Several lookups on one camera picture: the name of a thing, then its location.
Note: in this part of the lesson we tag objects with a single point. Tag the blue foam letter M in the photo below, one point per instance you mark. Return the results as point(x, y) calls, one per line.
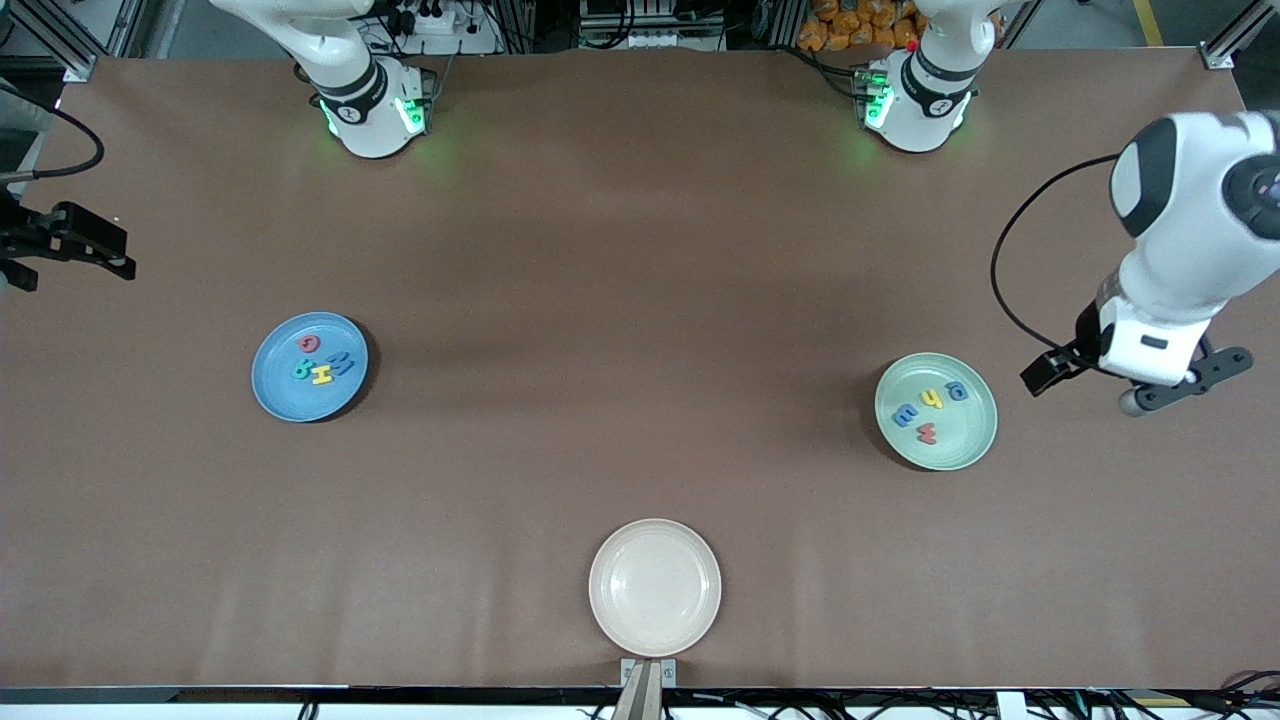
point(342, 364)

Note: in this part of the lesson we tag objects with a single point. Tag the blue foam letter a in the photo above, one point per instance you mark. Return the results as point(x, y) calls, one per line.
point(952, 391)

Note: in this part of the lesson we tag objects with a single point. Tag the green plate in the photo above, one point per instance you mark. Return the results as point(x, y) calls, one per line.
point(960, 440)

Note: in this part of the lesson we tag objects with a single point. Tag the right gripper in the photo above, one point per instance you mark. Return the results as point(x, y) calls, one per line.
point(30, 240)

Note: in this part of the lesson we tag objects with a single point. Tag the blue plate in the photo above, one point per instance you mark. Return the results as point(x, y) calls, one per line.
point(290, 395)

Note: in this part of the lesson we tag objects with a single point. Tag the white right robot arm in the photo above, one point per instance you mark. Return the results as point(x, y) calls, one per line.
point(365, 110)

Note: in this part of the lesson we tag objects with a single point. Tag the orange mesh bag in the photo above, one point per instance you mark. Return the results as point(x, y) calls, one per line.
point(850, 25)

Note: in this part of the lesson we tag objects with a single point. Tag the blue foam letter E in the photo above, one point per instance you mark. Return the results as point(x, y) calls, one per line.
point(906, 415)

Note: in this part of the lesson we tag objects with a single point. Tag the white power strip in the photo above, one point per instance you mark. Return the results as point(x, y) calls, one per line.
point(440, 20)

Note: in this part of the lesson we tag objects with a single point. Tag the cream plate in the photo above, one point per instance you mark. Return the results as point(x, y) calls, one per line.
point(655, 587)

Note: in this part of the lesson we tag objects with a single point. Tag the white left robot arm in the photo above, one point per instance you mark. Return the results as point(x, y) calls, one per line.
point(1190, 230)

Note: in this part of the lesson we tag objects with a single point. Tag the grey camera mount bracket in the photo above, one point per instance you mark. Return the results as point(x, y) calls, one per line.
point(640, 700)

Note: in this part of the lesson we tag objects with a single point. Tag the red foam letter w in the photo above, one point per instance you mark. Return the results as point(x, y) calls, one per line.
point(926, 434)

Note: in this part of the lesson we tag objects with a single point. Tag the aluminium frame profile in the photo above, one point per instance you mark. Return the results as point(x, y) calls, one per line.
point(1222, 52)
point(80, 62)

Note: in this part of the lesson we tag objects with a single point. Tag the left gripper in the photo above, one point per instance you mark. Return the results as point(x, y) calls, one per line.
point(1083, 342)

